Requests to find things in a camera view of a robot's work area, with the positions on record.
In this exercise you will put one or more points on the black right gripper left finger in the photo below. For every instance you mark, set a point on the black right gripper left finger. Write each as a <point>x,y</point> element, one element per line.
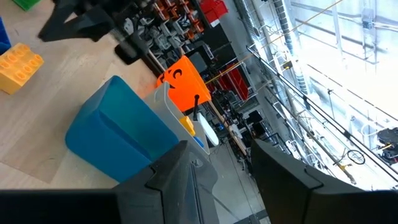
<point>174,186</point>

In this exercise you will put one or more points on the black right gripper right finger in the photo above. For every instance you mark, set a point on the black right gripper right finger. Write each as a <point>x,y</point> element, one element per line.
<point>280,186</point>

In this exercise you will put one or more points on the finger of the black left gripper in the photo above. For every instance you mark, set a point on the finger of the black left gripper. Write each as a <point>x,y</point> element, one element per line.
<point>81,26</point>
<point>73,7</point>

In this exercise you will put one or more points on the stubby green toy brick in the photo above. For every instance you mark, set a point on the stubby green toy brick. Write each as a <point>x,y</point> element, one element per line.
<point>26,3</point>

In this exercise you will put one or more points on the large blue toy block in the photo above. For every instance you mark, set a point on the large blue toy block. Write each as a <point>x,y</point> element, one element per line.
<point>199,142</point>

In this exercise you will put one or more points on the yellow toy brick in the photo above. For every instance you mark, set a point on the yellow toy brick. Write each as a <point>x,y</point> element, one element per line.
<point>18,68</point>
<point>187,125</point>

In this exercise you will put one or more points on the blue toy brick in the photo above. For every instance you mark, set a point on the blue toy brick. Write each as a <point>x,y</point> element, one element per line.
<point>3,35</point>

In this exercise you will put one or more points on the light grey plastic bin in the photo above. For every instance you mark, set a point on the light grey plastic bin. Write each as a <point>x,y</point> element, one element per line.
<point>168,109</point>

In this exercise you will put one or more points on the teal plastic bin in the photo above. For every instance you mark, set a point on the teal plastic bin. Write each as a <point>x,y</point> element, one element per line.
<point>118,130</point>

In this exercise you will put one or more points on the parts storage shelf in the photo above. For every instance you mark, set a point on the parts storage shelf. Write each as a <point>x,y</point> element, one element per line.
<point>168,18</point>

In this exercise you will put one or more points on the orange pumpkin face bucket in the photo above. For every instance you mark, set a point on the orange pumpkin face bucket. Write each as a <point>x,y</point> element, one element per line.
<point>186,81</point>

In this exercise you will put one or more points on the red storage crates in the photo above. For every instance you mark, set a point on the red storage crates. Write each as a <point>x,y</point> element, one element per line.
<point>234,82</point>
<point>214,9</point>

